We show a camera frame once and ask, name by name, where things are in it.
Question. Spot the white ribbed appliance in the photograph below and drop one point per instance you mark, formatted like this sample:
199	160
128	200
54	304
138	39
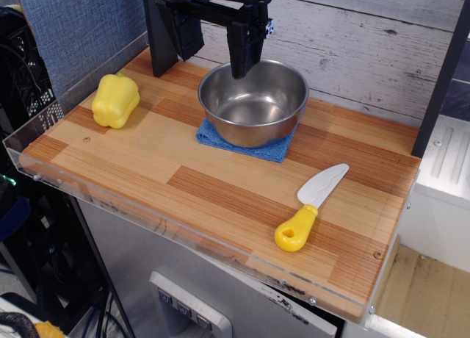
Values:
435	221

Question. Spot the stainless steel bowl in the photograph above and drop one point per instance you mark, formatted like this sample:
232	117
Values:
261	106

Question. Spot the blue folded cloth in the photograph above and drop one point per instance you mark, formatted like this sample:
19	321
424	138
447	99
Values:
274	150

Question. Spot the black plastic crate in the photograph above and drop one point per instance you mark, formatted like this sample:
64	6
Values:
25	85

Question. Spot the toy knife yellow handle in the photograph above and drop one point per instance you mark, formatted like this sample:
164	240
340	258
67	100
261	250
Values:
292	235

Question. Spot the black vertical post left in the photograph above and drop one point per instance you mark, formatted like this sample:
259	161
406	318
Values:
163	55

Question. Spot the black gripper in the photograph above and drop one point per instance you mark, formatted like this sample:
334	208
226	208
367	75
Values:
247	23

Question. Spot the yellow plastic bell pepper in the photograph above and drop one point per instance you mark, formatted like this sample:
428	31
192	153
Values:
115	99

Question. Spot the yellow object bottom left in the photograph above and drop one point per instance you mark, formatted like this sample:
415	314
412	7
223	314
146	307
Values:
48	330

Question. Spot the black vertical post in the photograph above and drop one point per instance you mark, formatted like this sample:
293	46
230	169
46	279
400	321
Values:
451	60
163	55

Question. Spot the silver cabinet with buttons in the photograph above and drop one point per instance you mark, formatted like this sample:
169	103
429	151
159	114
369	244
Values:
169	284

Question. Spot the clear acrylic table guard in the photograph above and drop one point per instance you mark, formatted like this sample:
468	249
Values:
154	165

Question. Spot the black vertical post right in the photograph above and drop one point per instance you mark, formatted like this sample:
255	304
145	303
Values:
451	60

